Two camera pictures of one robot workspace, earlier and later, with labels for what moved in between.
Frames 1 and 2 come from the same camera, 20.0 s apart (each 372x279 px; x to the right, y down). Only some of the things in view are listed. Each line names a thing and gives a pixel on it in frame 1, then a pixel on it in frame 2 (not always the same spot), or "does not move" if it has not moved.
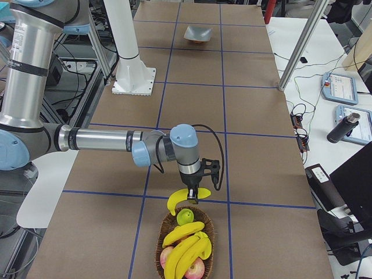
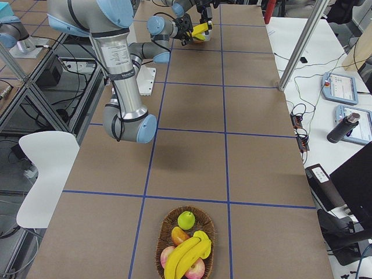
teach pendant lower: [361, 133] does not move
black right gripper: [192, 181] -> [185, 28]
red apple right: [196, 270] does not move
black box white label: [324, 189] does not move
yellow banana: [182, 230] -> [200, 28]
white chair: [53, 171] does not move
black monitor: [353, 183] does not move
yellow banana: [182, 195] -> [200, 36]
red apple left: [164, 254] does not move
